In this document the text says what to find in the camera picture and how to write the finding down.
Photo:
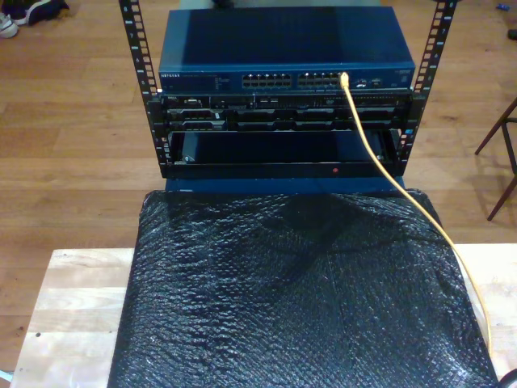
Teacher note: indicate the dark wooden chair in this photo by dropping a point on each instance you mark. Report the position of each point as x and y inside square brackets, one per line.
[496, 126]

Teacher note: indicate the blue metal base panel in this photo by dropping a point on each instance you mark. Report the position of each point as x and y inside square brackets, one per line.
[242, 185]

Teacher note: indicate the black rack drawer tray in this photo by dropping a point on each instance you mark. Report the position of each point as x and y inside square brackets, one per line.
[282, 169]

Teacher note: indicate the small white object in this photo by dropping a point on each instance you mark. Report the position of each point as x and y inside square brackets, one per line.
[5, 376]

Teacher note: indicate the white sneaker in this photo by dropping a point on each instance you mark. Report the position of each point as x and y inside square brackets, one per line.
[7, 26]

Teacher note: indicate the blue network switch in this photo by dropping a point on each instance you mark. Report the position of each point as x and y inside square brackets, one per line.
[282, 40]

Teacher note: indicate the dark sneaker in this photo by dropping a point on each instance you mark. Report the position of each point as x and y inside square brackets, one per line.
[40, 10]

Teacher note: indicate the black server chassis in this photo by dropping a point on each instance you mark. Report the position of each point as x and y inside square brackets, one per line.
[282, 117]

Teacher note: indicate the black metal rack frame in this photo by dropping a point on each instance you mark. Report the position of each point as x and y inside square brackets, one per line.
[134, 52]

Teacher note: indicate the black bubble mat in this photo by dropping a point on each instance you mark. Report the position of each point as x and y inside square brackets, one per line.
[262, 283]

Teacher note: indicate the small blue object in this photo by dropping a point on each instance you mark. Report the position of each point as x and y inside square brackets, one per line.
[502, 7]

